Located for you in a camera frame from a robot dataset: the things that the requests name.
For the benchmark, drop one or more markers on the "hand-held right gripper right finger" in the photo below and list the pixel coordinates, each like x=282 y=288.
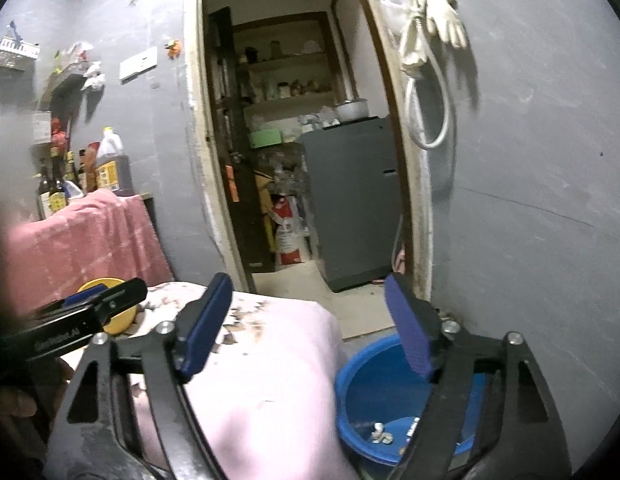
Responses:
x=410 y=330

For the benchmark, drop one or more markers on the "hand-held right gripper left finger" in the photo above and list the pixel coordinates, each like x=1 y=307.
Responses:
x=205 y=325

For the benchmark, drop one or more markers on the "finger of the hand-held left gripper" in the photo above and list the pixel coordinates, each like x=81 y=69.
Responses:
x=122 y=300
x=82 y=298

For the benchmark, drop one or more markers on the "blue plastic bucket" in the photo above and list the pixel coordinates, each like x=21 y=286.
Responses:
x=370 y=390

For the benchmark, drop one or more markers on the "pile of paper scraps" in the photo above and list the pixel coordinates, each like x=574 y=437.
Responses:
x=380 y=434

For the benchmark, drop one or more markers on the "person's left hand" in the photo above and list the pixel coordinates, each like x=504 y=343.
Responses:
x=20 y=397

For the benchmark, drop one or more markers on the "yellow bowl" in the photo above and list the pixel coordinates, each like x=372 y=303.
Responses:
x=121 y=321

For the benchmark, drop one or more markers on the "pink checked cloth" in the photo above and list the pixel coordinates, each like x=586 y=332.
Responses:
x=90 y=245

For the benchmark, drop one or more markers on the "pink floral blanket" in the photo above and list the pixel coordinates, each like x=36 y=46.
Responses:
x=270 y=385

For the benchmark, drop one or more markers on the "tall dark sauce bottle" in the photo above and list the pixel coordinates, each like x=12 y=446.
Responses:
x=57 y=190

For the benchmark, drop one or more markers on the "red and white plastic bag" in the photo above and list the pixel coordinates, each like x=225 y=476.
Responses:
x=289 y=235

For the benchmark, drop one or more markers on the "slim dark sauce bottle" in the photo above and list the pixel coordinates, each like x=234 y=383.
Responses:
x=82 y=172

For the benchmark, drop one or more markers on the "cooking oil jug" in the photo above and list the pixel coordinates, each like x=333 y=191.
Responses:
x=112 y=170

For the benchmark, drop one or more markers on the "red sauce bottle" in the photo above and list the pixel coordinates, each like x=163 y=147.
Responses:
x=93 y=167

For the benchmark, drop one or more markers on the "small yellow-capped bottle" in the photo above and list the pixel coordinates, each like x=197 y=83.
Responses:
x=70 y=167

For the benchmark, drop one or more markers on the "grey refrigerator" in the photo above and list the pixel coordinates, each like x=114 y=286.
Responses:
x=350 y=205

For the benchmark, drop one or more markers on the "yellow bag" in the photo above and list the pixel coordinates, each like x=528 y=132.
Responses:
x=265 y=200

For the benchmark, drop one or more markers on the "white utensil holder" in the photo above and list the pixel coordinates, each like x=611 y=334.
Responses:
x=41 y=127

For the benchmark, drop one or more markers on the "green box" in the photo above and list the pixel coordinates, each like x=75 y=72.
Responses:
x=265 y=138

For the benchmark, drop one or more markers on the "white crumpled plastic bag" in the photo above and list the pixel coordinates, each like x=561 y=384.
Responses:
x=93 y=76

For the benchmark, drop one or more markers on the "metal pot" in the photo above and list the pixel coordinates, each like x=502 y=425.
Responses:
x=351 y=110

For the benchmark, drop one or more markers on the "white plastic basket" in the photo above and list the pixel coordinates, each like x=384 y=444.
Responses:
x=15 y=51

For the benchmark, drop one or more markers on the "wooden shelf unit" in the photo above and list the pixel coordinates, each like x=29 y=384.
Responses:
x=285 y=65

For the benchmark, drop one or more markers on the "cream rubber glove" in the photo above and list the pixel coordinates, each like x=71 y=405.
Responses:
x=447 y=17
x=412 y=45

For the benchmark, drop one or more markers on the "wooden door frame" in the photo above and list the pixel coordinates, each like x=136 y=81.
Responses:
x=195 y=135

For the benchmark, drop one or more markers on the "wall rack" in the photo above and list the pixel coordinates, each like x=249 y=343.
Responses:
x=65 y=80

